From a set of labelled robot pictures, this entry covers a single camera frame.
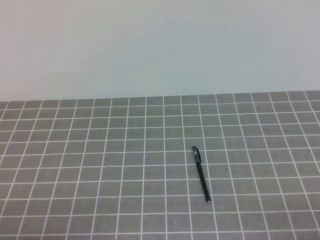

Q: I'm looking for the black pen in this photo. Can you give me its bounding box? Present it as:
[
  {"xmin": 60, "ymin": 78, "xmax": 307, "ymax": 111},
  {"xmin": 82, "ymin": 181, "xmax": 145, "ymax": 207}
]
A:
[{"xmin": 196, "ymin": 161, "xmax": 211, "ymax": 203}]

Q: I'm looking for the black clear pen cap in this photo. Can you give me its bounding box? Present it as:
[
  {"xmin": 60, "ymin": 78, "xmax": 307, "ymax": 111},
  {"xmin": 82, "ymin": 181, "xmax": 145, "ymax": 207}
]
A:
[{"xmin": 192, "ymin": 146, "xmax": 202, "ymax": 163}]

